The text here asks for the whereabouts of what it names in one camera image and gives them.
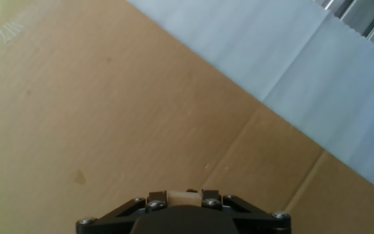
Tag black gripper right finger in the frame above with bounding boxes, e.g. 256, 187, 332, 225
201, 189, 292, 234

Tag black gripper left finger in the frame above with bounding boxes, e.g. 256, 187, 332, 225
75, 190, 168, 234

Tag small wooden cube block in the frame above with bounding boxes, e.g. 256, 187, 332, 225
166, 190, 203, 208

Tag brown cardboard sheet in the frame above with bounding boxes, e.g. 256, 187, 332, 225
0, 0, 374, 234

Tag clear tape strip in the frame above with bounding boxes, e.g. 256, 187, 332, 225
0, 19, 25, 77

